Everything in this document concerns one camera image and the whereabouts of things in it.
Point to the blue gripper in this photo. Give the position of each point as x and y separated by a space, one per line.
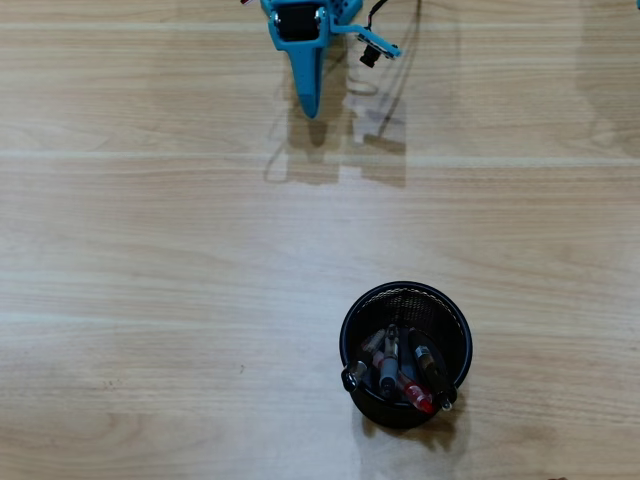
298 46

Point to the black capped clear pen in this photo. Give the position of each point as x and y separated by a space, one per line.
352 377

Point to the grey grip retractable pen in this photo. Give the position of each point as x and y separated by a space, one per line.
389 375

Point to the black grip pen with barcode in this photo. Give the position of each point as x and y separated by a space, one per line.
434 372

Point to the red and white pen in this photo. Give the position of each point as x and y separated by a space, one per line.
417 395

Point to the blue robot arm base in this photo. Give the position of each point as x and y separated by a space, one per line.
347 10

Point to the black mesh pen holder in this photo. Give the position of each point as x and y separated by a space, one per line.
360 405

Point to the blue wrist camera module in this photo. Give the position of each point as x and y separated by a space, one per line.
380 45

